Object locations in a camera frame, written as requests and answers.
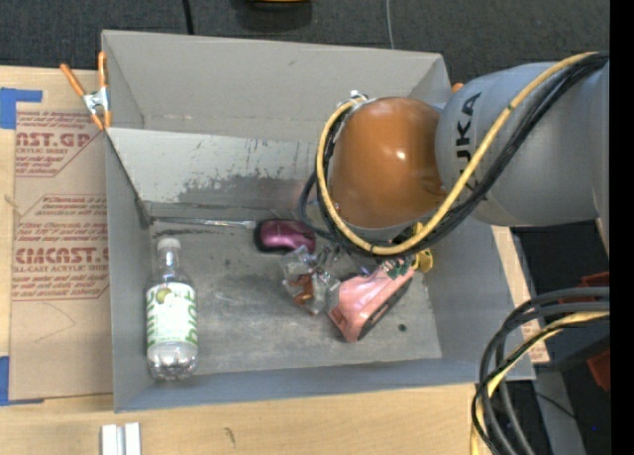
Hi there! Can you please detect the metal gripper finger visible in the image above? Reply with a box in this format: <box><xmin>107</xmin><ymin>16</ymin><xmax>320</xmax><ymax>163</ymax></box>
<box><xmin>316</xmin><ymin>267</ymin><xmax>343</xmax><ymax>295</ymax></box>
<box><xmin>316</xmin><ymin>243</ymin><xmax>344</xmax><ymax>267</ymax></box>

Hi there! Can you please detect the clear crinkled plastic packet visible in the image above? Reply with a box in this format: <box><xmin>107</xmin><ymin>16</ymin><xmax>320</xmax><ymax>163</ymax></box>
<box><xmin>280</xmin><ymin>246</ymin><xmax>344</xmax><ymax>317</ymax></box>

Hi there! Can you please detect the purple computer mouse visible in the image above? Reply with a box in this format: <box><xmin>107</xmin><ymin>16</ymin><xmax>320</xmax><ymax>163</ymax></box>
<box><xmin>253</xmin><ymin>218</ymin><xmax>317</xmax><ymax>254</ymax></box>

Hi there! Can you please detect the grey metal bin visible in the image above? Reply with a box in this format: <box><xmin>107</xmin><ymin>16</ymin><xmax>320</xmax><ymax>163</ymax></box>
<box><xmin>100</xmin><ymin>30</ymin><xmax>536</xmax><ymax>413</ymax></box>

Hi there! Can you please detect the thin silver metal rod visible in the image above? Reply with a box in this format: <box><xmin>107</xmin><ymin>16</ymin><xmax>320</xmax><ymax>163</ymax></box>
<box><xmin>151</xmin><ymin>216</ymin><xmax>258</xmax><ymax>229</ymax></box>

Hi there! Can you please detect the clear plastic bottle green label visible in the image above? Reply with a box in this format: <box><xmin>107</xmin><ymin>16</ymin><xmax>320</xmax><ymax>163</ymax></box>
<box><xmin>144</xmin><ymin>237</ymin><xmax>200</xmax><ymax>383</ymax></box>

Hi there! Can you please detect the brown cardboard board red print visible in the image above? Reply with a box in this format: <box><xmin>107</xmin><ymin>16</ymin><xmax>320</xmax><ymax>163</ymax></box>
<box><xmin>0</xmin><ymin>64</ymin><xmax>551</xmax><ymax>404</ymax></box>

